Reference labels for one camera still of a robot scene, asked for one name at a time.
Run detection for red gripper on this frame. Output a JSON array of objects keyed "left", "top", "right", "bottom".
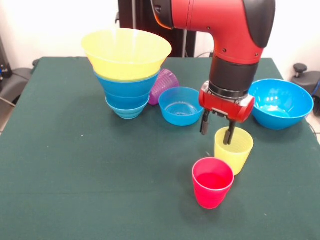
[{"left": 198, "top": 81, "right": 256, "bottom": 146}]

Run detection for yellow ribbed plastic cup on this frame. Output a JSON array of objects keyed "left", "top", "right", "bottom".
[{"left": 214, "top": 126, "right": 255, "bottom": 176}]

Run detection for small blue flat-bottomed bowl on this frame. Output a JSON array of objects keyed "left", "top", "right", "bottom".
[
  {"left": 158, "top": 86, "right": 205, "bottom": 127},
  {"left": 104, "top": 92, "right": 151, "bottom": 111}
]

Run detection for red plastic cup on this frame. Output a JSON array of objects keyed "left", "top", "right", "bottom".
[{"left": 191, "top": 157, "right": 235, "bottom": 210}]

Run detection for purple plastic cup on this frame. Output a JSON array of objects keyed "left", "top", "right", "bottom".
[{"left": 147, "top": 69, "right": 181, "bottom": 106}]

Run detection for large blue plastic bowl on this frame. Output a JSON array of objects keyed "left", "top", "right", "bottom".
[
  {"left": 94, "top": 71, "right": 161, "bottom": 101},
  {"left": 248, "top": 78, "right": 315, "bottom": 131}
]

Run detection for large yellow plastic bowl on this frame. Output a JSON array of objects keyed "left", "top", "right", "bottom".
[{"left": 80, "top": 28, "right": 173, "bottom": 82}]

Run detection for small teal plastic bowl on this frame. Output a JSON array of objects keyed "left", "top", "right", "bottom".
[{"left": 105, "top": 96, "right": 150, "bottom": 120}]

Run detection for dark green tablecloth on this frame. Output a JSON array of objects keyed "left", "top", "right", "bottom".
[{"left": 0, "top": 56, "right": 320, "bottom": 240}]

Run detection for black device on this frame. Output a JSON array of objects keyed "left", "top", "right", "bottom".
[{"left": 0, "top": 34, "right": 13, "bottom": 81}]

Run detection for grey pedestal foot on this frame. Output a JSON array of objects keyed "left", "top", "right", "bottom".
[
  {"left": 0, "top": 67, "right": 33, "bottom": 105},
  {"left": 291, "top": 63, "right": 320, "bottom": 98}
]

